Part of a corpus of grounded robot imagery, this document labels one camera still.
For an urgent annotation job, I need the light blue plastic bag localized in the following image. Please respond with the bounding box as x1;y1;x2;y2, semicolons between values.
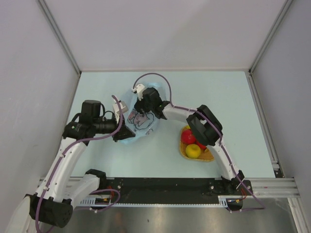
121;89;159;145

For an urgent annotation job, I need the red fake fruit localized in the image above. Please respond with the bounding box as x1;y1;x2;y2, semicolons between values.
181;129;196;145

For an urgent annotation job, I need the yellow green fake apple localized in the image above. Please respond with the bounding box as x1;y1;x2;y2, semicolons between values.
185;144;201;159

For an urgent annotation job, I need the pink fake peach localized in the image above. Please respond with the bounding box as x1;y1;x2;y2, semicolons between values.
195;140;207;150

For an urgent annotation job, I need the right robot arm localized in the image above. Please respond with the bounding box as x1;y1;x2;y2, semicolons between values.
132;84;244;195

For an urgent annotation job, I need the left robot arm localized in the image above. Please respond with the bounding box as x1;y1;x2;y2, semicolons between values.
29;97;134;233

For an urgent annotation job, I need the woven bamboo tray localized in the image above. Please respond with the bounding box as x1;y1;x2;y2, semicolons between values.
179;141;214;162

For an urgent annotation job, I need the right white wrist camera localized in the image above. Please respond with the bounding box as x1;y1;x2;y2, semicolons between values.
132;84;147;100

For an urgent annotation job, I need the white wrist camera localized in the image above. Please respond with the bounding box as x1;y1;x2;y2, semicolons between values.
112;100;128;123
132;84;147;100

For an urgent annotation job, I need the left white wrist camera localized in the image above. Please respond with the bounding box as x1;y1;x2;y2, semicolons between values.
112;100;128;123

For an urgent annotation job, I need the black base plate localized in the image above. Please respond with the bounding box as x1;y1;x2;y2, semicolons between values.
92;178;252;206

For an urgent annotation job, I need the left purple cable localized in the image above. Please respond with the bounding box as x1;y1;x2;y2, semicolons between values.
34;94;124;233

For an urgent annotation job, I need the purple cable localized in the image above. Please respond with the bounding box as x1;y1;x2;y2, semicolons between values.
133;72;265;211
34;94;124;233

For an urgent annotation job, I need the white slotted cable duct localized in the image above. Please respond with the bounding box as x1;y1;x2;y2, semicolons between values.
77;195;228;209

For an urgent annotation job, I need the aluminium frame rail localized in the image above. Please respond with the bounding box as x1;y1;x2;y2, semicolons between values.
35;177;302;198

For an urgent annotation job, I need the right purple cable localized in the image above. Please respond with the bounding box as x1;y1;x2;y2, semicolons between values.
133;72;265;211

